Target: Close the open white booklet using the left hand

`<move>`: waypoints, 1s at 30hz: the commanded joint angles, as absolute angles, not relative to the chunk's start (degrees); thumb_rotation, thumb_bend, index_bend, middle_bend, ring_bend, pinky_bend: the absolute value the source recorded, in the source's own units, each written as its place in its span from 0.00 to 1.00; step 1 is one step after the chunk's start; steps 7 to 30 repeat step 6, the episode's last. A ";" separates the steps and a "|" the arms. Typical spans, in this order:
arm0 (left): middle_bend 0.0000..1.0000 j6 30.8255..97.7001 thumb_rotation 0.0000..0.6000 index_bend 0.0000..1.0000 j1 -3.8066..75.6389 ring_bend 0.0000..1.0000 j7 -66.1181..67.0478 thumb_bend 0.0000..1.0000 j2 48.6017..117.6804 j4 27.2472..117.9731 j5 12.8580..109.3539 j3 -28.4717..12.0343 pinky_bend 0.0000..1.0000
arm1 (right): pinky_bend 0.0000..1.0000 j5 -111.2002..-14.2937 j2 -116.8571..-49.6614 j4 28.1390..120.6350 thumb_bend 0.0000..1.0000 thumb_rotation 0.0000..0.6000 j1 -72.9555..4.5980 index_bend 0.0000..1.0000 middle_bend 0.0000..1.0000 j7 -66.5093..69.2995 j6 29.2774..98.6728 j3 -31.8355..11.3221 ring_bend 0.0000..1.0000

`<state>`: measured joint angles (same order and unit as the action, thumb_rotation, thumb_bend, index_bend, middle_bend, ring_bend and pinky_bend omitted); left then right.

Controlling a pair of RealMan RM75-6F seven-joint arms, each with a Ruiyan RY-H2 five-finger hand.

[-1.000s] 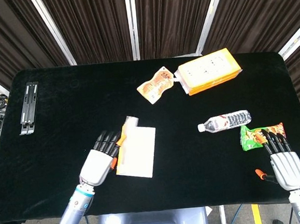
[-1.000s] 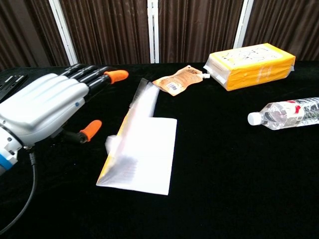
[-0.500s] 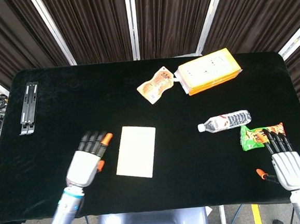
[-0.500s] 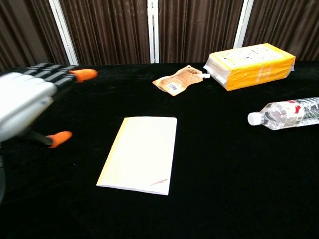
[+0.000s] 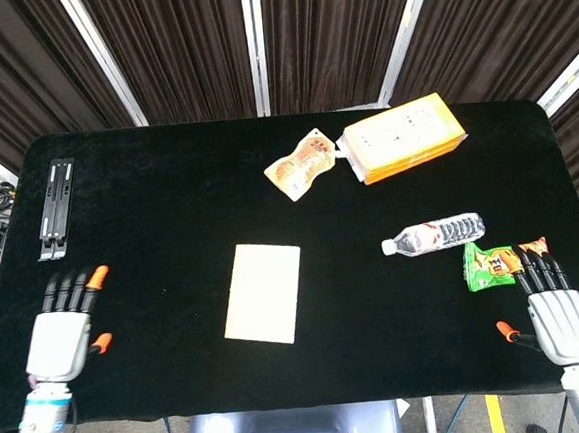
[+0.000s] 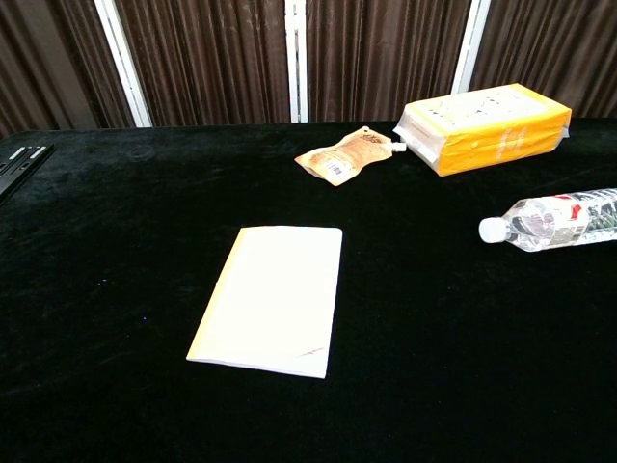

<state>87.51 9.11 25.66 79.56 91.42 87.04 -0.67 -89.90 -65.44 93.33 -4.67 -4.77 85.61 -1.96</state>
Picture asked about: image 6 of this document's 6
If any yellow tissue pack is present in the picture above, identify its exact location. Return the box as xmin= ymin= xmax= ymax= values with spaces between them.
xmin=392 ymin=83 xmax=573 ymax=177

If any white partition frame post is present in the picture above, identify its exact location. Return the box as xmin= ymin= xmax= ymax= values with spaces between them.
xmin=450 ymin=0 xmax=493 ymax=95
xmin=283 ymin=0 xmax=309 ymax=124
xmin=94 ymin=0 xmax=154 ymax=128

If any orange spout pouch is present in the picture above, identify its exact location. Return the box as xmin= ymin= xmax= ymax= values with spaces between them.
xmin=294 ymin=125 xmax=409 ymax=187

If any white paper booklet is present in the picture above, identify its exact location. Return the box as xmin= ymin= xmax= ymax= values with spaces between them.
xmin=186 ymin=225 xmax=344 ymax=380

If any dark brown pleated curtain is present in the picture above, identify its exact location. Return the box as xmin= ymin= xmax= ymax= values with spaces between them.
xmin=306 ymin=0 xmax=474 ymax=123
xmin=0 ymin=0 xmax=136 ymax=139
xmin=114 ymin=0 xmax=291 ymax=127
xmin=470 ymin=0 xmax=617 ymax=120

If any clear plastic water bottle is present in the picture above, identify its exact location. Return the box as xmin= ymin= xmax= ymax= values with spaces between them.
xmin=478 ymin=187 xmax=617 ymax=253

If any black velvet tablecloth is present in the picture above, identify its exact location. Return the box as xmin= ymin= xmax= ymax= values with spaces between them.
xmin=0 ymin=118 xmax=617 ymax=463

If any black folded laptop stand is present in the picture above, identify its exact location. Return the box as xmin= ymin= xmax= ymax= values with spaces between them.
xmin=0 ymin=143 xmax=55 ymax=204

